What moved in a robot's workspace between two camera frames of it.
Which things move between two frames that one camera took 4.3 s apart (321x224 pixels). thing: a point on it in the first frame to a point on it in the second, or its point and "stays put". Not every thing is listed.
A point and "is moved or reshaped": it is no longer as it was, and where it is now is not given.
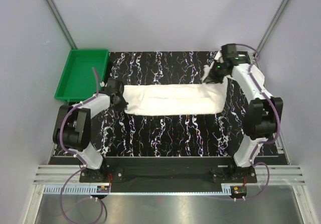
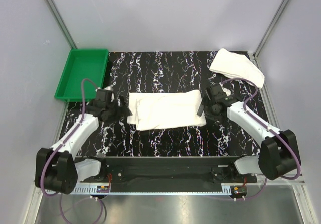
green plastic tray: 77,81 stays put
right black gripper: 212,78 to 207,103
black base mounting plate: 168,172 stays put
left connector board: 103,189 stays put
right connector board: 241,191 stays put
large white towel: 208,98 is moved or reshaped
